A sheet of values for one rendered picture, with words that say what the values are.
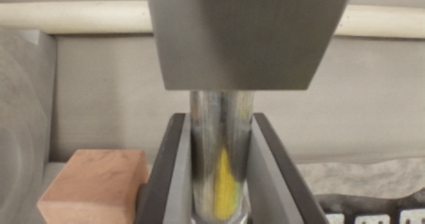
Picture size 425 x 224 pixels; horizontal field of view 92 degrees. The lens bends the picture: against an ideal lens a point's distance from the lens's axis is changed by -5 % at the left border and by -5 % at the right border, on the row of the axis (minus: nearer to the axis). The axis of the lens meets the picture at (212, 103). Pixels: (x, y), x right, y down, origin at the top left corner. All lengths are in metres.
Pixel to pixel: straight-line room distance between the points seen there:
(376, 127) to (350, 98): 0.05
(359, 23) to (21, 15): 0.36
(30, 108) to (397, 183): 0.45
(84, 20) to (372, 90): 0.34
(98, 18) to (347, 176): 0.35
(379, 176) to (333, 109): 0.11
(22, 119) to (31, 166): 0.05
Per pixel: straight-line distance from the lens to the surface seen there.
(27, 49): 0.28
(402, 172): 0.38
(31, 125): 0.26
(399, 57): 0.36
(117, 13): 0.26
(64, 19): 0.28
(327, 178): 0.33
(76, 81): 0.30
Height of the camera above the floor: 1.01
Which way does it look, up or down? 86 degrees down
